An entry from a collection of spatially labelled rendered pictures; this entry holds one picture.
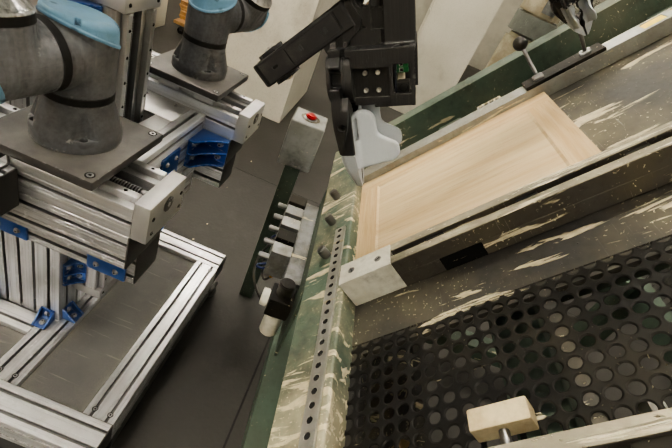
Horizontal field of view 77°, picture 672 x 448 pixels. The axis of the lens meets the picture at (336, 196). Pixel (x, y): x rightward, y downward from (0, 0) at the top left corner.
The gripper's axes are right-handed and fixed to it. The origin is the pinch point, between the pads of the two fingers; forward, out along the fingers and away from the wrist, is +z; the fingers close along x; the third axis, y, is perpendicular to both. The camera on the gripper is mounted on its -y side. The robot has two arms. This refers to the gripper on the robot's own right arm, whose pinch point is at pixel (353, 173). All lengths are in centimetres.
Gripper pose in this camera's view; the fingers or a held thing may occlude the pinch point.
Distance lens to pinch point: 47.3
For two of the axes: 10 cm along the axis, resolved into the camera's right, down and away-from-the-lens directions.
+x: 2.0, -4.9, 8.5
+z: 1.1, 8.7, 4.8
